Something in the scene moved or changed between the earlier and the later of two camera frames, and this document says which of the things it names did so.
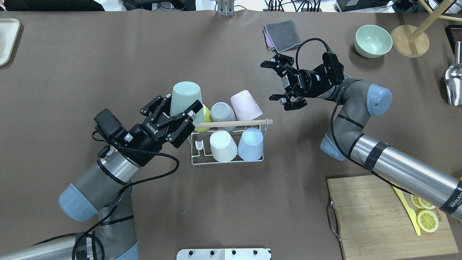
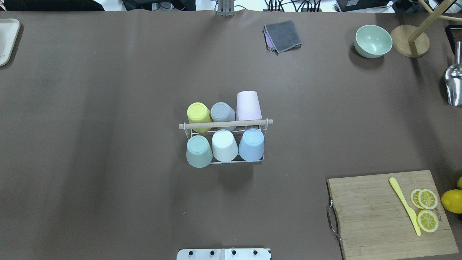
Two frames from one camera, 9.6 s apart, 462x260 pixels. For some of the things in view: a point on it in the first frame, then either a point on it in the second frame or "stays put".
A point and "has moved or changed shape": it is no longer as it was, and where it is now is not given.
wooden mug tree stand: [412, 42] stays put
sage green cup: [184, 94] -> [199, 154]
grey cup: [221, 111] stays put
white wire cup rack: [230, 141] stays put
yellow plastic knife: [413, 217] stays put
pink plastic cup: [245, 107] has moved or changed shape
